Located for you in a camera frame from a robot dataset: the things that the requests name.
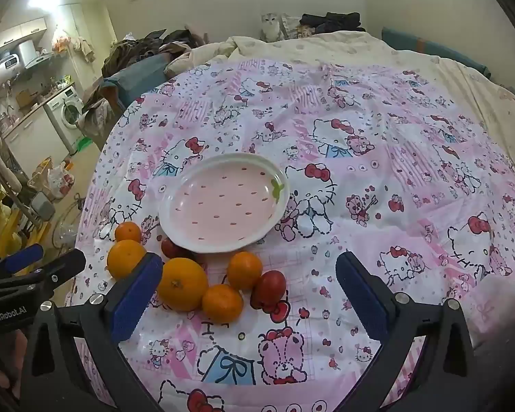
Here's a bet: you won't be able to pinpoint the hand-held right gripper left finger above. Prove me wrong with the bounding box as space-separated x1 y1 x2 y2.
19 252 166 412

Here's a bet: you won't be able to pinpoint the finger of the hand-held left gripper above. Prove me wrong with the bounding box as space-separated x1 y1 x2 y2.
0 249 87 306
0 244 44 286

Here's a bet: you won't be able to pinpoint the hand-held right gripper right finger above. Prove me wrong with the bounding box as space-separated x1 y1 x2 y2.
335 251 477 412

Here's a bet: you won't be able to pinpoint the medium orange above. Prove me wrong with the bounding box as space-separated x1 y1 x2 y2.
107 239 147 281

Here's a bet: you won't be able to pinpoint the large navel orange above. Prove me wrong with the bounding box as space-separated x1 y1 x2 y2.
156 257 209 312

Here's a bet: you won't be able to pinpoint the dark red tomato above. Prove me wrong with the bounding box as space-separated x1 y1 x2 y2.
160 238 194 262

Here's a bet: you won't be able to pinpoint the small tangerine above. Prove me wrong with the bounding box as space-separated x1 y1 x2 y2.
227 251 263 291
202 284 244 324
114 221 142 243

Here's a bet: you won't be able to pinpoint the pink strawberry-shaped plate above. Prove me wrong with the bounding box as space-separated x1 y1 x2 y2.
158 152 291 254

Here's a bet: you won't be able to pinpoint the grey box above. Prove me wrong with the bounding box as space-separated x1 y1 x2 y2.
29 192 56 221

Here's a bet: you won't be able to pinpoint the plastic bag with red print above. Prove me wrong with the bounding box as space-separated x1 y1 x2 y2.
47 165 76 198

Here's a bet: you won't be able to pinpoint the pink cartoon printed blanket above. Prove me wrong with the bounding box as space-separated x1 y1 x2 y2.
75 61 515 412

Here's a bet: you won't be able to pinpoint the white washing machine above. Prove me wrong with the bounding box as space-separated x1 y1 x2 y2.
44 86 87 155

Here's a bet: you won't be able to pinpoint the white water heater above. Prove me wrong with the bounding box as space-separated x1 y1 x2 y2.
0 54 24 91

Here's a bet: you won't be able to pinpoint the blue cushion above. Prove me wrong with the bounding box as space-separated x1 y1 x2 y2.
99 54 174 110

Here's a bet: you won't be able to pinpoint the range hood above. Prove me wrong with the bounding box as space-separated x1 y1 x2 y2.
16 39 54 71

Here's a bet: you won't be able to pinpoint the hanging plastic bag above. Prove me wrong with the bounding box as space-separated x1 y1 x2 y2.
51 26 76 54

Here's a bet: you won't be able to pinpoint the heap of clothes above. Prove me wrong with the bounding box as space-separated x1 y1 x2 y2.
102 29 211 78

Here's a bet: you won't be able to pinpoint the blue pillow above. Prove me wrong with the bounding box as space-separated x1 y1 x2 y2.
382 27 492 80

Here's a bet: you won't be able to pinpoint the pile of dark clothes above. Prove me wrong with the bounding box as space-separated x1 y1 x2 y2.
299 12 366 34

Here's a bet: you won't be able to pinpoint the patterned pillow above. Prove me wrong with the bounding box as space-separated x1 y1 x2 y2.
281 14 314 39

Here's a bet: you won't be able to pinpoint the grey and white cat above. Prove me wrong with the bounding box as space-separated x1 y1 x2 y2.
260 13 284 44

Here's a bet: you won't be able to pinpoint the white wall cabinets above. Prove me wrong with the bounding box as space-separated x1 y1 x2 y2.
0 16 48 50

